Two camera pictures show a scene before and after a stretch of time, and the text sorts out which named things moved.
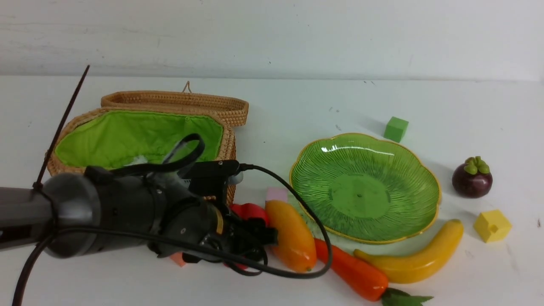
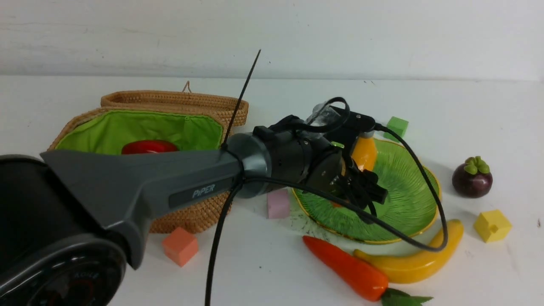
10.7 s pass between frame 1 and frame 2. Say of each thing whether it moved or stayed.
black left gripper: moved
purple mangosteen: stayed
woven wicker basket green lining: stayed
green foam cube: stayed
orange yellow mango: moved
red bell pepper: moved
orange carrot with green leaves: stayed
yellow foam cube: stayed
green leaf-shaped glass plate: stayed
